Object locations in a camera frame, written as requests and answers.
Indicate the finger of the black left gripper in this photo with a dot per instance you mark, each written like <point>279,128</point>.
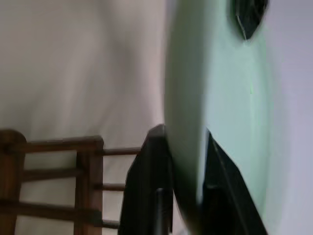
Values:
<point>249,17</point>

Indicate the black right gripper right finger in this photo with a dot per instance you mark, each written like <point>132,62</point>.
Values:
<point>227,191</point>

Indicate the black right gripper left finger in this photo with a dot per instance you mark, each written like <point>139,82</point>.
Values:
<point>146,176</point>

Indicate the green plate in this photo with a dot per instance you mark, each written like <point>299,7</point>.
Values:
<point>220,98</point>

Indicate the wooden dish rack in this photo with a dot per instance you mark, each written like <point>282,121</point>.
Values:
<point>56,181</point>

